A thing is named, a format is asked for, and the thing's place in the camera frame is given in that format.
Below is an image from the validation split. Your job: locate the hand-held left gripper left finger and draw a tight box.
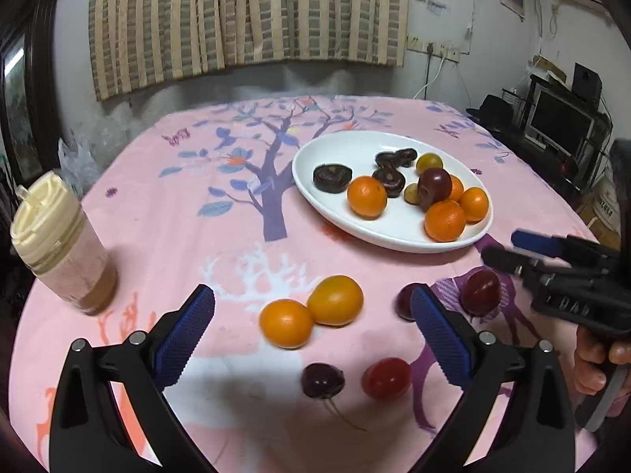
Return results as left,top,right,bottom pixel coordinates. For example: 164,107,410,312
48,283,216,473

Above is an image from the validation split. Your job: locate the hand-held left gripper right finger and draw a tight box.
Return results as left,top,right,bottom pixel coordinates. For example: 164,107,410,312
410,283,577,473

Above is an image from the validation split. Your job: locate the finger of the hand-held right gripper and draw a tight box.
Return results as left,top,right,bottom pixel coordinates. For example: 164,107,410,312
480,245,548,277
511,229,573,257

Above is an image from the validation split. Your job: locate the small dark purple passion fruit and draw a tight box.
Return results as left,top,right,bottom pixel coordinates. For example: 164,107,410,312
460,269,502,317

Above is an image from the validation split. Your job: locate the red cherry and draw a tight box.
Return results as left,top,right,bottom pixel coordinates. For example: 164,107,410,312
361,357,412,401

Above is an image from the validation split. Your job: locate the large purple passion fruit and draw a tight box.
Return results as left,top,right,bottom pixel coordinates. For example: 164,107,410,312
418,168,453,212

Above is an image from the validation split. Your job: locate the small orange kumquat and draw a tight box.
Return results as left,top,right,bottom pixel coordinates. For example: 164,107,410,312
306,275,364,327
259,299,315,350

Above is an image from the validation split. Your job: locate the dark cherry with stem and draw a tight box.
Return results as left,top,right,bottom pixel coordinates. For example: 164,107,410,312
301,362,368,432

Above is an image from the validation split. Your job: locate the white oval plate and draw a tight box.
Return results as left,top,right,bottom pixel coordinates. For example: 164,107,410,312
292,130,495,254

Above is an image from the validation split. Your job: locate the person's right hand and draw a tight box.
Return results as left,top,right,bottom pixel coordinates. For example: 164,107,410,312
573,328,631,396

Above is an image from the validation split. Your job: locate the black computer desk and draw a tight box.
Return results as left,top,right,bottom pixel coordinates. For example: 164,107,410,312
488,74,614,208

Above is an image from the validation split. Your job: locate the computer monitor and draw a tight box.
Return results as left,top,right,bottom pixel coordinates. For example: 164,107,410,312
525,88,595,156

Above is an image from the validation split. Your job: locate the black hat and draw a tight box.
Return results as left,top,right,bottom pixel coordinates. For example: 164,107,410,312
466,93,516,131

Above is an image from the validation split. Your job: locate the glass jar with cream lid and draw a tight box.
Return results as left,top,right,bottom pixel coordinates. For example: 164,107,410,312
11,171,119,317

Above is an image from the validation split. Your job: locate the black speaker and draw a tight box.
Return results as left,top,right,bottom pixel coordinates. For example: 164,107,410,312
572,62,603,104

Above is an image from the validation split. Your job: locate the pink deer print tablecloth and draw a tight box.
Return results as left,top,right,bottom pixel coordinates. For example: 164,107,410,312
9,95,599,473

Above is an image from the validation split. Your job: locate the clear plastic bag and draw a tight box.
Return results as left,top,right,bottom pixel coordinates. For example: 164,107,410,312
56,130,102,198

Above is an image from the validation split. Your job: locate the striped beige curtain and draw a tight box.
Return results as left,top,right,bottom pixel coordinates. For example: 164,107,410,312
89,0,411,102

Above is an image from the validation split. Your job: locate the white power cable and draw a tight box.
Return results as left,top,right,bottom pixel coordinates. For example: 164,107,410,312
413,56,444,101

